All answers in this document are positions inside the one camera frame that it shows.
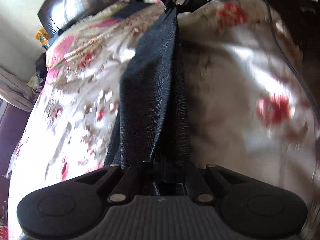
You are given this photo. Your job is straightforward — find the yellow snack package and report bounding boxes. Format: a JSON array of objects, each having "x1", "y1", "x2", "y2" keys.
[{"x1": 34, "y1": 28, "x2": 50, "y2": 50}]

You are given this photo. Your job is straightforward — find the floral satin bedspread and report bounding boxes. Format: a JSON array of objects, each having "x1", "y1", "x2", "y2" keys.
[{"x1": 8, "y1": 0, "x2": 319, "y2": 239}]

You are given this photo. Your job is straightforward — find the black bag on nightstand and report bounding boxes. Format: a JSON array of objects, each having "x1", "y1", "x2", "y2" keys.
[{"x1": 35, "y1": 53, "x2": 48, "y2": 80}]

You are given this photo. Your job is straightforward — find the right beige curtain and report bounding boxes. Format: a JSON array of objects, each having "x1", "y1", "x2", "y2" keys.
[{"x1": 0, "y1": 66, "x2": 39, "y2": 112}]

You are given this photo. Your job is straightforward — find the black cable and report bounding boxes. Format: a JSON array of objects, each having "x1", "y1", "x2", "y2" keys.
[{"x1": 252, "y1": 0, "x2": 320, "y2": 111}]

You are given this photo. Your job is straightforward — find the black knit pants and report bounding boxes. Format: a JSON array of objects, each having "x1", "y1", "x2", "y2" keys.
[{"x1": 103, "y1": 6, "x2": 194, "y2": 196}]

